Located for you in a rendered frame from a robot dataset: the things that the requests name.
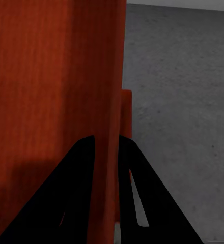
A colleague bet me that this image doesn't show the storage box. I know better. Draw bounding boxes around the storage box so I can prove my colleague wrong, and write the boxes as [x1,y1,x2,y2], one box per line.
[0,0,127,244]
[114,89,132,224]

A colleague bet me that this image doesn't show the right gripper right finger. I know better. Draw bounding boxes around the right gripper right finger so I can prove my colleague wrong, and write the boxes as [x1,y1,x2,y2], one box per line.
[118,135,203,244]

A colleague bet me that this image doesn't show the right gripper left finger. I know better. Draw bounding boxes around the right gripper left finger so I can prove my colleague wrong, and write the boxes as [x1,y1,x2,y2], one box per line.
[0,135,95,244]

